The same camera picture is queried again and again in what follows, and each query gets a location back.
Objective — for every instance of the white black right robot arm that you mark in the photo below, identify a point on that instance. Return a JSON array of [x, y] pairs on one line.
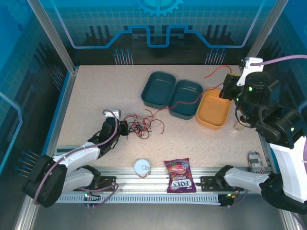
[[244, 176]]

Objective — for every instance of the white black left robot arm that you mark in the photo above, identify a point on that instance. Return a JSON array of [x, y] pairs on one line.
[[81, 155]]

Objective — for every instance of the orange plastic bin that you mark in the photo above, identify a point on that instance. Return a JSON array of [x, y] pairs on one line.
[[212, 110]]

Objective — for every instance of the spice bottle with black lid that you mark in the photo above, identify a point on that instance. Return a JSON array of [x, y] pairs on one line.
[[239, 125]]

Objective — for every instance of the silver pull-tab tin can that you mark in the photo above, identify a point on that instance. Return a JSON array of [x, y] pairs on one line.
[[142, 167]]

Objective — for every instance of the teal plastic bin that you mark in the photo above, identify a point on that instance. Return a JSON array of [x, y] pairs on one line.
[[158, 88], [184, 98]]

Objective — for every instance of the pale green calculator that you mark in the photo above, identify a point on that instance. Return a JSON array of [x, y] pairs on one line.
[[64, 149]]

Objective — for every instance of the purple Fox's candy bag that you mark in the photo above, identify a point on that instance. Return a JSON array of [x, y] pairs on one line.
[[180, 175]]

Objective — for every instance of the black connector module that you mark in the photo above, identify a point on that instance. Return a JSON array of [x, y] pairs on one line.
[[92, 199], [225, 200]]

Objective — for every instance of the striped drink can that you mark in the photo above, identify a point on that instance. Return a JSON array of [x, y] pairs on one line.
[[255, 160]]

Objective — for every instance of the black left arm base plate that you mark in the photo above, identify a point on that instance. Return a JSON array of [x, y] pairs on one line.
[[109, 180]]

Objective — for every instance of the aluminium frame post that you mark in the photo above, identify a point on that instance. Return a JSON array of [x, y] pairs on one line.
[[52, 33], [264, 33]]

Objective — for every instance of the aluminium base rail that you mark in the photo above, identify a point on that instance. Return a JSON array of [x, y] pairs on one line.
[[157, 178]]

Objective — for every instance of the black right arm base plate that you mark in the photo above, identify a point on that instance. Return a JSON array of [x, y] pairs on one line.
[[207, 183]]

